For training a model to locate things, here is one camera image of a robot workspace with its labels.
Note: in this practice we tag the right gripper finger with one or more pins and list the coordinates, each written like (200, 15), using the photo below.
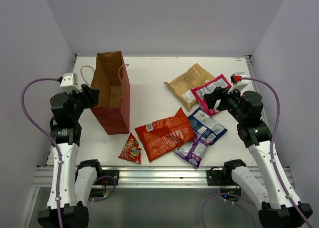
(216, 94)
(213, 103)

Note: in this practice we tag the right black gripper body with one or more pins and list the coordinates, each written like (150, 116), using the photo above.
(230, 102)

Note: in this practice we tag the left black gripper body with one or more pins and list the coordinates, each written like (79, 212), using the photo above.
(80, 101)

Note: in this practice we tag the pink snack bag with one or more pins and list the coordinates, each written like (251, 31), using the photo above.
(208, 88)

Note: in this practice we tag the blue snack bag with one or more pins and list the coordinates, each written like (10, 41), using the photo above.
(205, 126)

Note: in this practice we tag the tan paper snack bag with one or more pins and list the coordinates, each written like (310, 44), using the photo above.
(181, 87)

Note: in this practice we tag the red paper bag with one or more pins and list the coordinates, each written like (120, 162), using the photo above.
(111, 79)

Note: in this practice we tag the purple snack bag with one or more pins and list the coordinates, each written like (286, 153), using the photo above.
(193, 152)

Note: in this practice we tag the large orange chips bag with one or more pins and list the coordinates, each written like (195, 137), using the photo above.
(165, 135)

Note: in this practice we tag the small red snack packet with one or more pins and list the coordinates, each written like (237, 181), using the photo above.
(131, 151)

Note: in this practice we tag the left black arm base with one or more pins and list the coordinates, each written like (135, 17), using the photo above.
(109, 178)

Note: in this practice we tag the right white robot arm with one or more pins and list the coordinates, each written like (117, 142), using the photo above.
(278, 204)

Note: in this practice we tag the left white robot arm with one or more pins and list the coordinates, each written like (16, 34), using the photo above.
(63, 209)

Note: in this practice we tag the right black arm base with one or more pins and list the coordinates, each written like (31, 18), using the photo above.
(216, 177)

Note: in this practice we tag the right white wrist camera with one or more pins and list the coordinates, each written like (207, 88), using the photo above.
(238, 82)

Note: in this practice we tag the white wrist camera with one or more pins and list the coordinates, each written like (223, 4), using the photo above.
(69, 83)
(238, 82)

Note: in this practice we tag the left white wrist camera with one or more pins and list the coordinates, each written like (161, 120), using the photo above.
(69, 83)

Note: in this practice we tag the aluminium front rail frame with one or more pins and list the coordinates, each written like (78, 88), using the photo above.
(151, 100)

